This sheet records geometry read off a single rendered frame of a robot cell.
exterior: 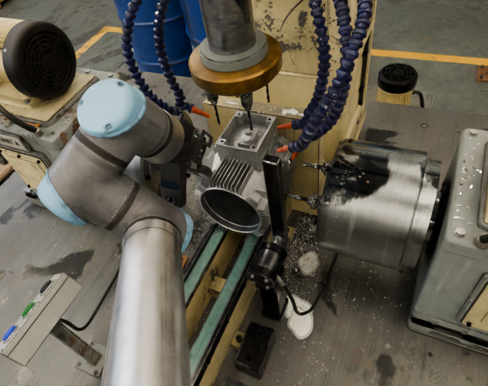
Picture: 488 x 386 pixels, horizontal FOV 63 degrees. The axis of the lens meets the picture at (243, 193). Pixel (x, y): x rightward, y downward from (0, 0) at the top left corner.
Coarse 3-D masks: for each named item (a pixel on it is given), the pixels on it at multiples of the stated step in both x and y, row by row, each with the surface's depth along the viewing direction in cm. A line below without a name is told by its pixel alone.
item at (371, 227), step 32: (352, 160) 77; (384, 160) 76; (416, 160) 75; (352, 192) 75; (384, 192) 73; (416, 192) 71; (320, 224) 78; (352, 224) 75; (384, 224) 73; (416, 224) 72; (352, 256) 82; (384, 256) 76; (416, 256) 74
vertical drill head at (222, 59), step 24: (216, 0) 64; (240, 0) 65; (216, 24) 67; (240, 24) 68; (216, 48) 71; (240, 48) 71; (264, 48) 72; (192, 72) 74; (216, 72) 72; (240, 72) 71; (264, 72) 71; (216, 96) 79; (240, 96) 75
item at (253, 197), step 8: (280, 136) 95; (280, 144) 94; (200, 184) 88; (208, 184) 90; (248, 192) 86; (256, 192) 85; (248, 200) 85; (256, 200) 85; (208, 216) 99; (256, 232) 94; (264, 232) 94
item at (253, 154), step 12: (240, 120) 94; (252, 120) 95; (264, 120) 93; (276, 120) 92; (228, 132) 93; (240, 132) 94; (252, 132) 91; (264, 132) 93; (276, 132) 94; (216, 144) 88; (228, 144) 92; (240, 144) 90; (252, 144) 90; (264, 144) 88; (276, 144) 95; (228, 156) 90; (240, 156) 88; (252, 156) 87
